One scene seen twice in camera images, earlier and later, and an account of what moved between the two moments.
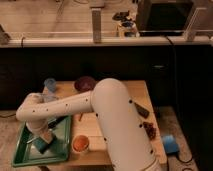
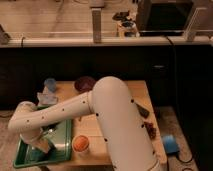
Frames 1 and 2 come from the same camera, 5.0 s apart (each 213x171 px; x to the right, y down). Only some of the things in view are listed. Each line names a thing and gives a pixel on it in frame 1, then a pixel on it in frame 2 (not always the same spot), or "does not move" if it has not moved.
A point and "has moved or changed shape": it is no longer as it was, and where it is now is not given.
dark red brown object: [150, 130] does not move
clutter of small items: [126, 24] does not move
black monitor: [163, 16] does not move
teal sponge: [41, 144] has moved or changed shape
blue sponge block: [170, 145] does not move
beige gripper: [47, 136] → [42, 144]
